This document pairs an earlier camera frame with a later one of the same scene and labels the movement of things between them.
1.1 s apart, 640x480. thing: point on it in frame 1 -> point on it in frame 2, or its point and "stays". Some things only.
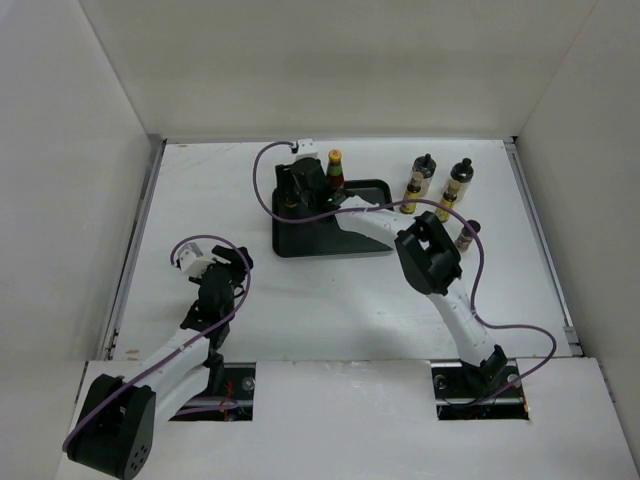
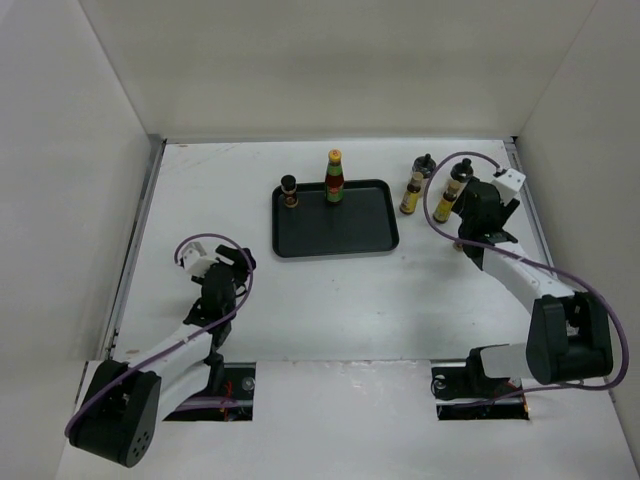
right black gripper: (285, 177) -> (505, 211)
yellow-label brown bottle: (448, 199) stays
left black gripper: (229, 256) stays
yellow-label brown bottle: (413, 190) stays
